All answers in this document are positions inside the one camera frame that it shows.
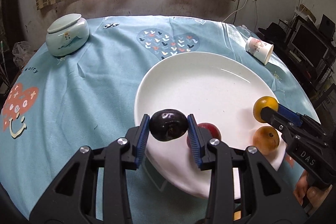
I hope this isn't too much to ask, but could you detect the small yellow-orange fruit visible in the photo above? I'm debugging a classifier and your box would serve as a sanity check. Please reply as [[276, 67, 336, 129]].
[[253, 96, 279, 123]]

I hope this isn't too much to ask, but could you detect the large red plum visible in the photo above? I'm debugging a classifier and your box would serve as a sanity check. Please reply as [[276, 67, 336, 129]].
[[187, 122, 222, 149]]

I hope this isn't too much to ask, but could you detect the dark purple plum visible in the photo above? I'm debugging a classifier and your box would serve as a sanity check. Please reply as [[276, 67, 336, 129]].
[[149, 109, 189, 141]]

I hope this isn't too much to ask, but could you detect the person's right hand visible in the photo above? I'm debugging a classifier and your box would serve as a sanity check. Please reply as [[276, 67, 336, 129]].
[[293, 170, 332, 209]]

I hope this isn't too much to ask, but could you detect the small orange fruit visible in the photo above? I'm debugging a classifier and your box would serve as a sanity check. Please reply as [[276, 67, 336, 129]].
[[252, 126, 280, 156]]

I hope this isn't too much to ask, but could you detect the white oval plate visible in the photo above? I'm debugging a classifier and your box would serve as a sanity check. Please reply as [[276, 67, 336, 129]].
[[134, 52, 273, 198]]

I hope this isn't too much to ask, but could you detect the white paper cup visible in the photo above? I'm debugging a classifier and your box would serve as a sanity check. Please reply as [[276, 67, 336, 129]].
[[245, 37, 274, 65]]

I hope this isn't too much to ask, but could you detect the computer monitor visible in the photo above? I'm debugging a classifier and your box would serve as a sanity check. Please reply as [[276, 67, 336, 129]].
[[289, 23, 328, 68]]

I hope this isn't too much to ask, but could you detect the black speaker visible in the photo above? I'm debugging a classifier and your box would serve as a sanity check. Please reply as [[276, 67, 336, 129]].
[[318, 14, 335, 40]]

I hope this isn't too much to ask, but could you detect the light blue patterned tablecloth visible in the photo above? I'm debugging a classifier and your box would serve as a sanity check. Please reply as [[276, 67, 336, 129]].
[[1, 16, 317, 218]]

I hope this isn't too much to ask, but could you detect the plastic bag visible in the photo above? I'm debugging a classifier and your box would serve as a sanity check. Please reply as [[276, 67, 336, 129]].
[[12, 41, 35, 69]]

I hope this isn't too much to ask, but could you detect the celadon lidded jar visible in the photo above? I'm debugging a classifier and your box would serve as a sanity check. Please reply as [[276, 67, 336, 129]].
[[46, 13, 90, 57]]

